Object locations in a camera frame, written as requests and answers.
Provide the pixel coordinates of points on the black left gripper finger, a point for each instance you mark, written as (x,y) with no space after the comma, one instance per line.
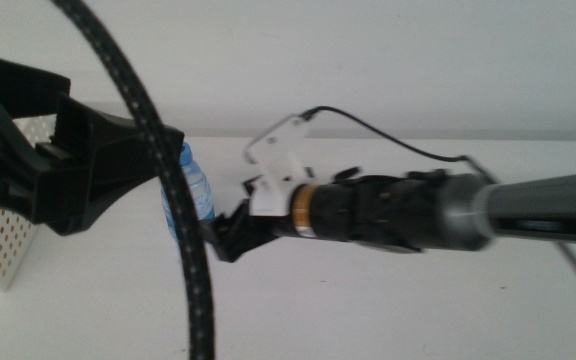
(98,162)
(23,90)

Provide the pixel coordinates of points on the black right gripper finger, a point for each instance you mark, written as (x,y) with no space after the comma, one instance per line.
(228,235)
(253,185)

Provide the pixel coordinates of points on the small clear water bottle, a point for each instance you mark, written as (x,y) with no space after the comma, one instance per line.
(200,190)

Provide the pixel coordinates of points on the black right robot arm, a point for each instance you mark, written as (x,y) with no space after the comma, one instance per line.
(418,212)

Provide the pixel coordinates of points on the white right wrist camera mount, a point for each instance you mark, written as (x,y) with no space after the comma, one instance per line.
(280,165)

